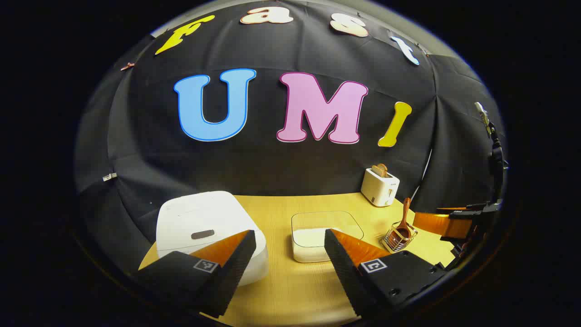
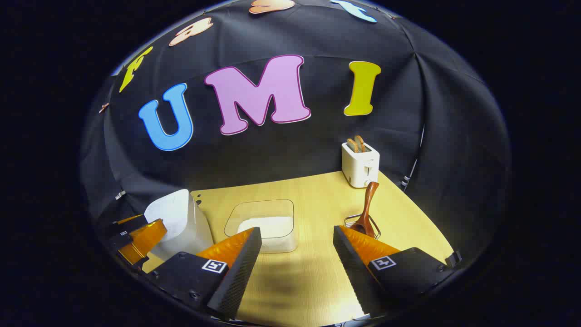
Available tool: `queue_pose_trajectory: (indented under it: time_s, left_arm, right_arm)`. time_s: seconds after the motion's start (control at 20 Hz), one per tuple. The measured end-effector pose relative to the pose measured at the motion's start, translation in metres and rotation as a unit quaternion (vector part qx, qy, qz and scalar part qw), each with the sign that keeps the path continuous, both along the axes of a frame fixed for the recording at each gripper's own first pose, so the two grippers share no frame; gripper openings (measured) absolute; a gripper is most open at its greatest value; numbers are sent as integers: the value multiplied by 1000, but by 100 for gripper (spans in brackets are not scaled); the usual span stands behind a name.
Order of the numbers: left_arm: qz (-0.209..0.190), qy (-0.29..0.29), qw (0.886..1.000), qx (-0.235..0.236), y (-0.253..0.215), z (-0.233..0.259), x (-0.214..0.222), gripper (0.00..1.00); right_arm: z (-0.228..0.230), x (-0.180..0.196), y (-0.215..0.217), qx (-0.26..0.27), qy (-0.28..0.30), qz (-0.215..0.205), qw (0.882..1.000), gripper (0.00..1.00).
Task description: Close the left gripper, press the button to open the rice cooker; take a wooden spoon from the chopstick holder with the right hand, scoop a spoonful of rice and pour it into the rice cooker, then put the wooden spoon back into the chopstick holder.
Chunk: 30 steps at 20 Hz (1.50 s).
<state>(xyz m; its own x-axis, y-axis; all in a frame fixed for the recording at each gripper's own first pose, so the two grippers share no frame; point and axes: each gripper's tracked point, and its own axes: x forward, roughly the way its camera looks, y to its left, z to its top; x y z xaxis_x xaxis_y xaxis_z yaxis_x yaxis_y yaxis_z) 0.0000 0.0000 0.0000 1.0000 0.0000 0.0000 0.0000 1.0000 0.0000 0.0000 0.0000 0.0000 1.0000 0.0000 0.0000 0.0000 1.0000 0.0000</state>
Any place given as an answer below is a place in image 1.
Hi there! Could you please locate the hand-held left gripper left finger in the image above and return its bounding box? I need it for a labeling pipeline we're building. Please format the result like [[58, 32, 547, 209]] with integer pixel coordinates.
[[132, 229, 257, 318]]

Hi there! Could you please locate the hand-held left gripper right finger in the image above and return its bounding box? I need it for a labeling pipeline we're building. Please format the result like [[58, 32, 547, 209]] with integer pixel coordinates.
[[324, 228, 448, 317]]

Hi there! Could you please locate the brown wooden spoon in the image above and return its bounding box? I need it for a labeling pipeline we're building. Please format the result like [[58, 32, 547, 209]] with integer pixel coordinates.
[[394, 197, 413, 241]]

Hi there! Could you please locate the white cable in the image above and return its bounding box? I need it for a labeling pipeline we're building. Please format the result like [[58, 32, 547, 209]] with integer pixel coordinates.
[[417, 149, 433, 197]]

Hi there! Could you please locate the wire chopstick holder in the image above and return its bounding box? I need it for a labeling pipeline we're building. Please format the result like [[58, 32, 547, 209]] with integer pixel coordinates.
[[381, 222, 418, 253]]

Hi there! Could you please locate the white rice cooker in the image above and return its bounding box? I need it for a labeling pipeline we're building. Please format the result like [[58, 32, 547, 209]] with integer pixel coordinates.
[[156, 191, 269, 287]]

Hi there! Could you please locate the black backdrop cloth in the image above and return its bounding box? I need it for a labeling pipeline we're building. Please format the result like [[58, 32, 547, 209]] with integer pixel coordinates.
[[75, 0, 507, 273]]

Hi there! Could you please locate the white toaster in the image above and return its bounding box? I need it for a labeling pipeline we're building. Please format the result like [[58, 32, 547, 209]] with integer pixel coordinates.
[[361, 167, 400, 208]]

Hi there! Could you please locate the clear plastic container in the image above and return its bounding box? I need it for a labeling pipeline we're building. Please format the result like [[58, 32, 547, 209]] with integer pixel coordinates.
[[290, 211, 364, 263]]

